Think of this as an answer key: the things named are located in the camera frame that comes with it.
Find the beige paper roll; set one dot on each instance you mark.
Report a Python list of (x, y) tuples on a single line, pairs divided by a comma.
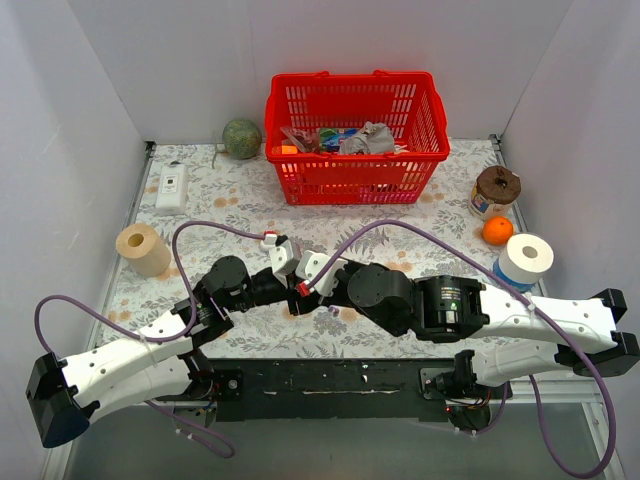
[(144, 250)]

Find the brown lidded jar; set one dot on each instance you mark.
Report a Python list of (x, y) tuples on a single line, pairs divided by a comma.
[(493, 193)]

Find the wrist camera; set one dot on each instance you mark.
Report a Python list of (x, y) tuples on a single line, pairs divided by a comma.
[(282, 252), (317, 272)]

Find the red plastic shopping basket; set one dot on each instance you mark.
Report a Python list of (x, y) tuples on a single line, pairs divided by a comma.
[(308, 116)]

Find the orange fruit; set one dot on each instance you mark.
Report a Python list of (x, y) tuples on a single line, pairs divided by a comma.
[(497, 231)]

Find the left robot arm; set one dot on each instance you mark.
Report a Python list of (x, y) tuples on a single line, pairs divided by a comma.
[(163, 359)]

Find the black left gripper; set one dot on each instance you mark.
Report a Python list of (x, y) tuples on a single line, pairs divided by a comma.
[(282, 282)]

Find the white rectangular device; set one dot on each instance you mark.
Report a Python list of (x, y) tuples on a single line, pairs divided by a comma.
[(172, 190)]

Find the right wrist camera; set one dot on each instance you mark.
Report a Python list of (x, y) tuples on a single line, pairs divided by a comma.
[(317, 272)]

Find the green melon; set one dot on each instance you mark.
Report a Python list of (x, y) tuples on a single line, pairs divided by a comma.
[(242, 138)]

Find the crumpled grey bag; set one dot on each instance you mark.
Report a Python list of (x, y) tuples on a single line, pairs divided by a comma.
[(371, 139)]

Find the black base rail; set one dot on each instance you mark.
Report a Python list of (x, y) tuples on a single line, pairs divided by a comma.
[(275, 389)]

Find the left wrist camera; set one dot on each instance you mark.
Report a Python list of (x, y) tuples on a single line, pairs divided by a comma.
[(282, 252)]

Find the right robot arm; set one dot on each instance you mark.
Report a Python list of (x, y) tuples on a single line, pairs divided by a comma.
[(549, 334)]

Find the floral patterned table mat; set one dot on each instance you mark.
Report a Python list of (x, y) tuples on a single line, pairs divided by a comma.
[(229, 202)]

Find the white toilet paper roll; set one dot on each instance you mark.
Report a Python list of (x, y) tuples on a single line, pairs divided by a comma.
[(525, 258)]

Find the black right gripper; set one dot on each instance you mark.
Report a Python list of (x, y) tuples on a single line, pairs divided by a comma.
[(304, 300)]

